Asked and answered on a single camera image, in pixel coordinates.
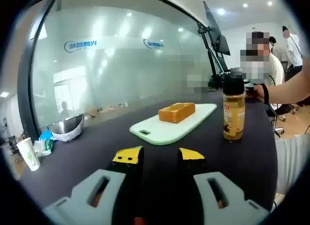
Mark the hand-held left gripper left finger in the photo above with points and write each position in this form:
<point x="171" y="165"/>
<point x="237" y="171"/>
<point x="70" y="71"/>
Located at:
<point x="104" y="186"/>

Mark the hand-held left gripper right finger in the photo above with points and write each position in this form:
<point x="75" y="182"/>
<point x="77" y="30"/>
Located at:
<point x="227" y="186"/>

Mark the pepper bottle with black cap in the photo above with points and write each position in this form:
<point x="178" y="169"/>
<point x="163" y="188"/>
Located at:
<point x="233" y="113"/>

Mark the person's right hand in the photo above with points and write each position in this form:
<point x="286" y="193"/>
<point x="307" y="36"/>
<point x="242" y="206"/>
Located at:
<point x="261" y="93"/>

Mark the person's light grey clothing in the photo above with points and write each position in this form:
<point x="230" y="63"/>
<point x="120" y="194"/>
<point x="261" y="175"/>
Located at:
<point x="293" y="162"/>

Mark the steel mixing bowl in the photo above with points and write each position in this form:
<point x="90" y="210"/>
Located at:
<point x="66" y="127"/>

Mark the crumpled plastic bag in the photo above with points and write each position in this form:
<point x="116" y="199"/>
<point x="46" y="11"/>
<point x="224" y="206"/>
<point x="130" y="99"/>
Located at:
<point x="44" y="146"/>

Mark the white cutting board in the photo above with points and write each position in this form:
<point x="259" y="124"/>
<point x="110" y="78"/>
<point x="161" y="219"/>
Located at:
<point x="169" y="130"/>

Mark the white paper cup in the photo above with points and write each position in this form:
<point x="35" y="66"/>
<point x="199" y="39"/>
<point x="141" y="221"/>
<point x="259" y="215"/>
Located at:
<point x="29" y="154"/>

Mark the loaf of bread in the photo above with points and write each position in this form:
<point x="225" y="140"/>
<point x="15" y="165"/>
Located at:
<point x="176" y="112"/>

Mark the black office chair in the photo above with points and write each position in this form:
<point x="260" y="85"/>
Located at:
<point x="281" y="113"/>

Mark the black wristband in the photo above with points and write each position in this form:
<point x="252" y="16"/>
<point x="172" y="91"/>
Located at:
<point x="266" y="94"/>

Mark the black monitor stand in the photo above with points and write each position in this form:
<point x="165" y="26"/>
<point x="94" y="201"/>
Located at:
<point x="215" y="63"/>

